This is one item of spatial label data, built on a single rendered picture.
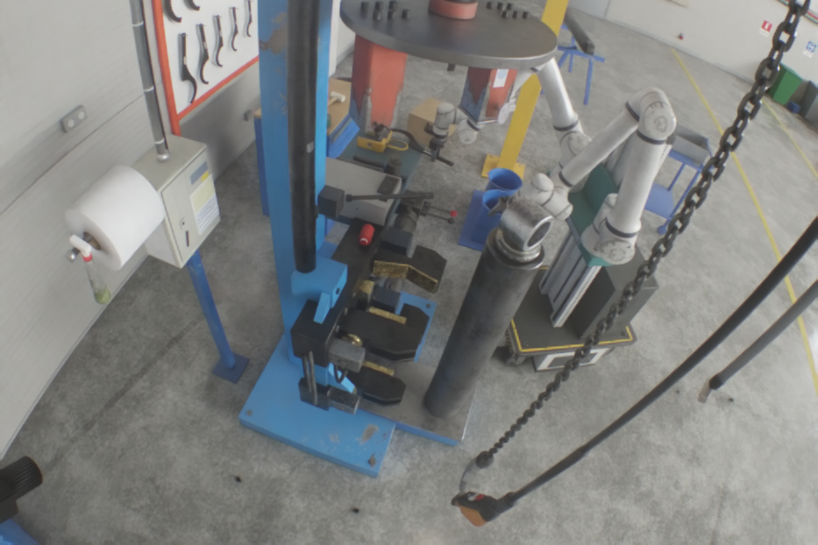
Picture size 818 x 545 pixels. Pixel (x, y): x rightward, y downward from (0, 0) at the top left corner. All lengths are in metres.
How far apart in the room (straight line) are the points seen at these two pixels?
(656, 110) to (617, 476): 2.24
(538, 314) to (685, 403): 1.41
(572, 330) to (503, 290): 1.44
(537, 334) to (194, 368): 2.15
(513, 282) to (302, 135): 0.85
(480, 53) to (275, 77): 0.68
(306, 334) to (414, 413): 1.08
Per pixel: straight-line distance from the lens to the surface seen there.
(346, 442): 2.55
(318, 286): 1.72
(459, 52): 0.97
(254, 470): 2.67
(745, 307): 0.58
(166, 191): 1.64
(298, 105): 1.29
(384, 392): 2.23
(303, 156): 1.38
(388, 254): 2.09
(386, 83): 1.16
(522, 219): 1.46
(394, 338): 1.82
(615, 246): 1.93
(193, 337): 3.10
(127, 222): 1.50
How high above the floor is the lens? 2.55
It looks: 45 degrees down
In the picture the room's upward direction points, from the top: 11 degrees clockwise
